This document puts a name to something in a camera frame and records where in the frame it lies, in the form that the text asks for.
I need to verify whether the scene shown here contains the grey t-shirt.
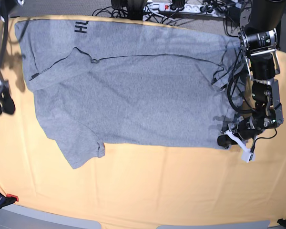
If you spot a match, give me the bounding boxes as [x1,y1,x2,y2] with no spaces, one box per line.
[15,19,240,168]

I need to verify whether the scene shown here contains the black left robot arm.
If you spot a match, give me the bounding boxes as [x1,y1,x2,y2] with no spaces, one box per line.
[217,0,286,148]

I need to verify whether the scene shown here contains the yellow table cloth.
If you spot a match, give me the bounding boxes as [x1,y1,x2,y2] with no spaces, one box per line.
[0,19,286,229]

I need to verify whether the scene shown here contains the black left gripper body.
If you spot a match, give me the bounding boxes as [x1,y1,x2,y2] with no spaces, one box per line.
[237,116,261,140]

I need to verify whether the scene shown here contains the white power strip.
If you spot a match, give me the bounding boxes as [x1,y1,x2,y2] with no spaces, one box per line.
[143,2,225,18]

